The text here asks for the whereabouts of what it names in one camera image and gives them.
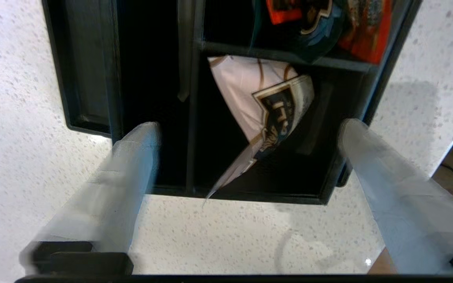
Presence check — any red orange packet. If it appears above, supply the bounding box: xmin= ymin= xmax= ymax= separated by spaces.
xmin=337 ymin=0 xmax=394 ymax=65

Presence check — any black divided organizer box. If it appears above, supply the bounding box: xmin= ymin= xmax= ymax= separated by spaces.
xmin=110 ymin=0 xmax=424 ymax=206

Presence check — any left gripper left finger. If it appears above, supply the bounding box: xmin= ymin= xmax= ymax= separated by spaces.
xmin=19 ymin=121 xmax=161 ymax=276

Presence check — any black serving tray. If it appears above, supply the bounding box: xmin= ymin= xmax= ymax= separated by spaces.
xmin=41 ymin=0 xmax=424 ymax=206

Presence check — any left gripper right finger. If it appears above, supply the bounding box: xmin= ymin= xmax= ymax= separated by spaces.
xmin=337 ymin=118 xmax=453 ymax=275

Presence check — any dark green and red box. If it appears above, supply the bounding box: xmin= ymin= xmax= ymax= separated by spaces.
xmin=250 ymin=0 xmax=345 ymax=64

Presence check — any white tea bag packet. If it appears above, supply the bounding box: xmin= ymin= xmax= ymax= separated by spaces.
xmin=203 ymin=55 xmax=315 ymax=208

